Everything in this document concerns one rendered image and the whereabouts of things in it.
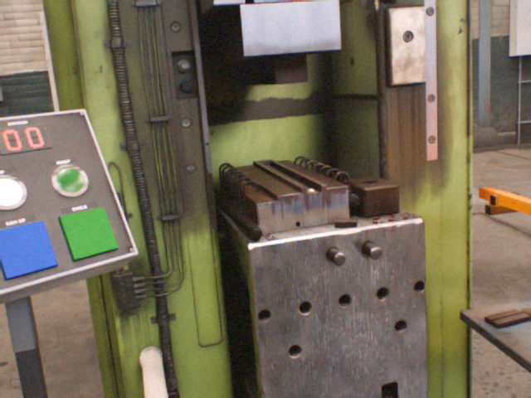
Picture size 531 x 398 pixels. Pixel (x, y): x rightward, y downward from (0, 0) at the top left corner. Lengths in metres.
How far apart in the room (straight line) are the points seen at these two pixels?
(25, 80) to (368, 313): 6.50
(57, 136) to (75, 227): 0.17
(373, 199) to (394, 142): 0.21
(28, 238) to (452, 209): 1.02
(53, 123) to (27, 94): 6.36
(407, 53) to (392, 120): 0.16
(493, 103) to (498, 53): 0.66
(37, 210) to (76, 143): 0.14
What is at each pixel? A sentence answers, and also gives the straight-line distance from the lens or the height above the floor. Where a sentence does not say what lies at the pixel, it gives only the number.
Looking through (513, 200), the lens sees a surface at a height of 0.95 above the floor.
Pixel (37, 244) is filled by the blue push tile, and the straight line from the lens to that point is 0.89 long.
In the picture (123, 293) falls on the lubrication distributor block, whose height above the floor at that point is 0.80.
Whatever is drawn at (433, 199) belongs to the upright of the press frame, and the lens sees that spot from 1.44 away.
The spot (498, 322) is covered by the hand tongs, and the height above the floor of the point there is 0.69.
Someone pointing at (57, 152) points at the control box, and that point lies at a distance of 0.97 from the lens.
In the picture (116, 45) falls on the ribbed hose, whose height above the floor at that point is 1.31.
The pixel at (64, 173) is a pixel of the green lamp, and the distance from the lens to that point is 0.95.
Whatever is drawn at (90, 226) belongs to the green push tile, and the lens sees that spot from 0.92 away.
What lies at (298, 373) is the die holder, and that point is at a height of 0.62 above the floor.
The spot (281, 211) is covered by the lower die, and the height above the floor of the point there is 0.96.
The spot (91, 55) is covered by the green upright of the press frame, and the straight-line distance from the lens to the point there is 1.19.
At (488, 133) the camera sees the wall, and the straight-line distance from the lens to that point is 8.17.
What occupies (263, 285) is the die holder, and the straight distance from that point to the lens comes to 1.09.
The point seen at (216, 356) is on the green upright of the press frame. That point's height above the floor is 0.59.
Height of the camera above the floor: 1.23
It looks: 12 degrees down
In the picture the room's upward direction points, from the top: 5 degrees counter-clockwise
